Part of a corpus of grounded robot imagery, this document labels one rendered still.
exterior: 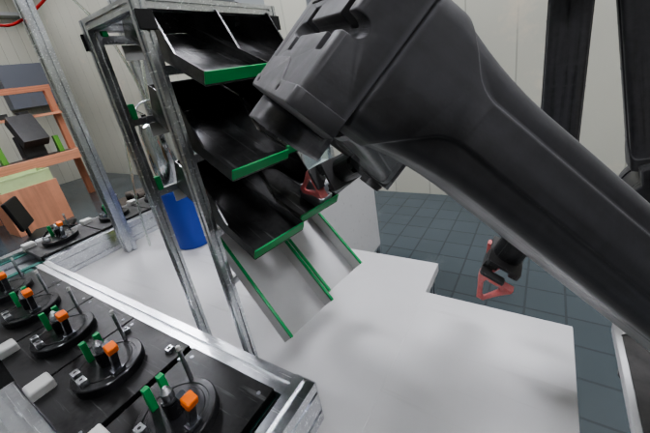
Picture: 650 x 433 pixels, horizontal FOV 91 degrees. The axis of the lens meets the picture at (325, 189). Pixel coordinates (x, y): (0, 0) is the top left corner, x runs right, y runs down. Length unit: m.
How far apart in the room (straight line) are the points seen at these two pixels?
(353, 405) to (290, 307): 0.23
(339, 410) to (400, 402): 0.13
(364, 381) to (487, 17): 3.08
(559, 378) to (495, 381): 0.12
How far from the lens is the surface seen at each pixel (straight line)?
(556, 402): 0.83
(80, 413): 0.88
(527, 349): 0.91
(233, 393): 0.73
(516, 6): 3.40
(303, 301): 0.78
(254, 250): 0.63
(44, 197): 6.39
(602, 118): 3.48
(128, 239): 1.78
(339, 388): 0.82
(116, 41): 0.82
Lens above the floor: 1.50
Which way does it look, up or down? 20 degrees down
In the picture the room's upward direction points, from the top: 10 degrees counter-clockwise
